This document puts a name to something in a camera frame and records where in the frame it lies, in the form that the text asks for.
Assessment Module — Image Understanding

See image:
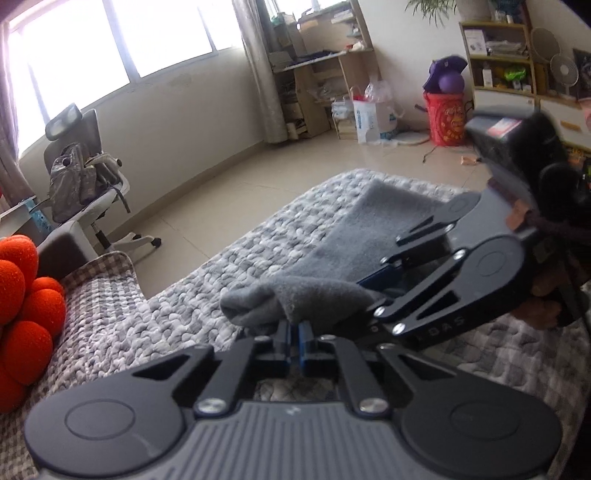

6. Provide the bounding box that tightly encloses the white office chair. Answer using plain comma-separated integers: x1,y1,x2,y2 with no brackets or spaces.
33,104,162,253

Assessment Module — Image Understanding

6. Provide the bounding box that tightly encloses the white wooden side cabinet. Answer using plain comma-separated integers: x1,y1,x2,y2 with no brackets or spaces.
460,21,590,151

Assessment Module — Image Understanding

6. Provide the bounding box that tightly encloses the wooden desk shelf unit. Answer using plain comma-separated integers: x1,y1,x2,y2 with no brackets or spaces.
264,1,381,140

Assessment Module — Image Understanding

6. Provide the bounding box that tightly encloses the white desk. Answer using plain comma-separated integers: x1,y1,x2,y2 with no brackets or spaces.
0,202,47,246

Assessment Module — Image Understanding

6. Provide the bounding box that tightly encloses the red patterned basket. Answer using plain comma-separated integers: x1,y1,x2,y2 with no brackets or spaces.
423,92,466,147

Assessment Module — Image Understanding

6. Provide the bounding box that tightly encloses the person's right hand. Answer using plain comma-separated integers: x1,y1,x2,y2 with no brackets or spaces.
508,205,590,330

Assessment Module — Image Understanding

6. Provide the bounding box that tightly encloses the black floor cable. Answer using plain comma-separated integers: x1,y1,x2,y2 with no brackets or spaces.
420,142,449,165

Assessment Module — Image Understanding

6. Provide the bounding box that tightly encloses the grey knitted cat sweater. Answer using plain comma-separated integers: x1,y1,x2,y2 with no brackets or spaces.
221,180,445,335

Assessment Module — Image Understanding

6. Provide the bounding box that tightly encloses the small white fan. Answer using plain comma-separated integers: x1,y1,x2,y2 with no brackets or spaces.
550,54,579,97

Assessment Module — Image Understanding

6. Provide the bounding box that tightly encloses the green potted plant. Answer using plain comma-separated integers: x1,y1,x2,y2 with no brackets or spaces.
405,0,458,27

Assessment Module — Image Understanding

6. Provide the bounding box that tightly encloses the grey checkered blanket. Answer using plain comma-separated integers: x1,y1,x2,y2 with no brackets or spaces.
62,253,146,324

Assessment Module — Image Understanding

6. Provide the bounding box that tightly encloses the grey white quilted bedspread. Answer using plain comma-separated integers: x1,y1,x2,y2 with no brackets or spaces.
0,167,591,480

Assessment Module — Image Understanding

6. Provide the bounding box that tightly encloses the orange pumpkin cushion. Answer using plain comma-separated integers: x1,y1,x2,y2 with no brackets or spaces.
1,234,66,414

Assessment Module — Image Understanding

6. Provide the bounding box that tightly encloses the right beige curtain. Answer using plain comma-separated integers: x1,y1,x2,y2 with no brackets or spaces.
232,0,288,144

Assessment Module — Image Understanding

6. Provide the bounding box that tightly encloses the grey backpack on chair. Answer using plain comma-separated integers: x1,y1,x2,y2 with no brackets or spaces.
48,142,118,224

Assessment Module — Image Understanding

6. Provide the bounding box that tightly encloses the left grey curtain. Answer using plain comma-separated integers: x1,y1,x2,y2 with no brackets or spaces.
1,21,35,206

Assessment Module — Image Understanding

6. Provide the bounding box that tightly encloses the white blue cardboard box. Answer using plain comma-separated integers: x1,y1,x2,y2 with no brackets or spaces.
349,80,404,144

